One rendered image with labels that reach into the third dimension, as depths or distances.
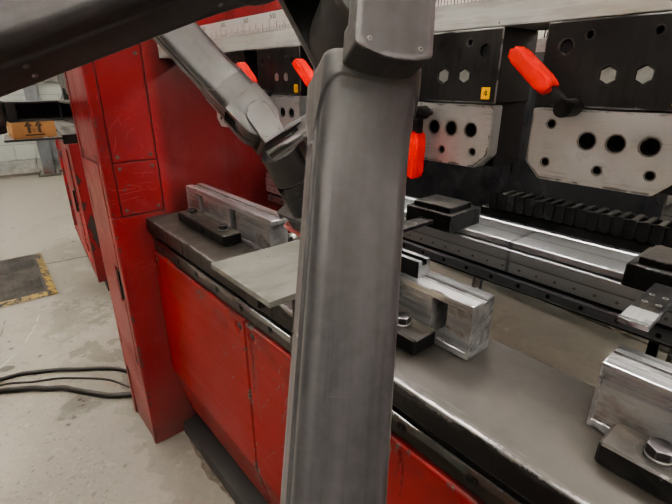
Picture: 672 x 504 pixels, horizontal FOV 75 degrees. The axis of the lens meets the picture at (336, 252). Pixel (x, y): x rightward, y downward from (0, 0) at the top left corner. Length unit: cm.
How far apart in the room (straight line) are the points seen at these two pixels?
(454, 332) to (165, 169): 108
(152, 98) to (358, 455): 133
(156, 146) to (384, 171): 128
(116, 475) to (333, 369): 167
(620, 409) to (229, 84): 64
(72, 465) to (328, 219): 181
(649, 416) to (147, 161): 134
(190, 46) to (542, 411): 68
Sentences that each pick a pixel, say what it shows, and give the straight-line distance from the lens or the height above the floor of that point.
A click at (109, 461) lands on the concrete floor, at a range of 193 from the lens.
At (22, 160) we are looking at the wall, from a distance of 772.
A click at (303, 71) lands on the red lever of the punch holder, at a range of 80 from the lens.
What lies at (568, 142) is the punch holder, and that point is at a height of 122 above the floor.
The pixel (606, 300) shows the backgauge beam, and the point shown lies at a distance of 89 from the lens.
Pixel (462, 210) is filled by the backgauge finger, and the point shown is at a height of 102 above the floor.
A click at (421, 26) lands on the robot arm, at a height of 131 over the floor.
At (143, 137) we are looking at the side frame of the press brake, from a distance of 148.
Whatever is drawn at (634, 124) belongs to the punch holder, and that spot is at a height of 124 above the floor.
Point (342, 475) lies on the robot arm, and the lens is 25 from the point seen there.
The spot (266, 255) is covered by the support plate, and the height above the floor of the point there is 100.
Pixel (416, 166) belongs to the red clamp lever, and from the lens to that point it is 63.
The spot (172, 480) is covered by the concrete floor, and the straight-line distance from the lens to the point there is 179.
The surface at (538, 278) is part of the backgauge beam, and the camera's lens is 92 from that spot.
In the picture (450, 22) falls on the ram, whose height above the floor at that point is 135.
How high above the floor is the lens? 128
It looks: 22 degrees down
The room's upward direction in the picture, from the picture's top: straight up
